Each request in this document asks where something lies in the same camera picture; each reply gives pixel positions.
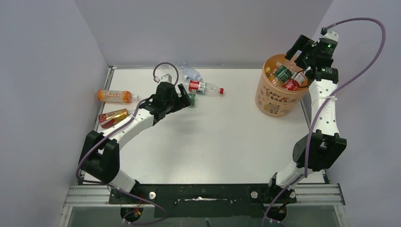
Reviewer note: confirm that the red gold drink bottle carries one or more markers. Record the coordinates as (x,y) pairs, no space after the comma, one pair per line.
(110,119)

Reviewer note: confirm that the blue pattern clear bottle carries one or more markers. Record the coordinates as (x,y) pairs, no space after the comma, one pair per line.
(189,73)

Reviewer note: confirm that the yellow juice bottle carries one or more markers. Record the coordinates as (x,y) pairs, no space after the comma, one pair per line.
(270,74)

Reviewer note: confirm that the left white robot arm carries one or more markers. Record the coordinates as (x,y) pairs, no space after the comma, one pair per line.
(100,156)

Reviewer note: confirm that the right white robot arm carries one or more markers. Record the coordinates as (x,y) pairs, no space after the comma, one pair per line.
(321,147)

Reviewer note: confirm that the orange cartoon plastic bin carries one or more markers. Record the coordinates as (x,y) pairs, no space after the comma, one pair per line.
(271,99)

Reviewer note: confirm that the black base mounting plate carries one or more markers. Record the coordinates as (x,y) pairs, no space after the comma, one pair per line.
(217,200)

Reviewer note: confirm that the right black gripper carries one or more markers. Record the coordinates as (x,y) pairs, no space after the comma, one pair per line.
(302,42)

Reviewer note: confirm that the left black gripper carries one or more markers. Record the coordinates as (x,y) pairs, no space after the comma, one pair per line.
(182,101)

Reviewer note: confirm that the red white label bottle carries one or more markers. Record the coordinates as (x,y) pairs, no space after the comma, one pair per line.
(295,82)

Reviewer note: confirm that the red cap clear bottle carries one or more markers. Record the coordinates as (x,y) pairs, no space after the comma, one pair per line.
(203,88)

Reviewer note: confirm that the dark green label bottle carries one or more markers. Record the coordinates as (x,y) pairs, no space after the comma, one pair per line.
(282,74)

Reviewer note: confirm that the orange drink bottle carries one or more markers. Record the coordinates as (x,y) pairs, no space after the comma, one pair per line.
(116,96)

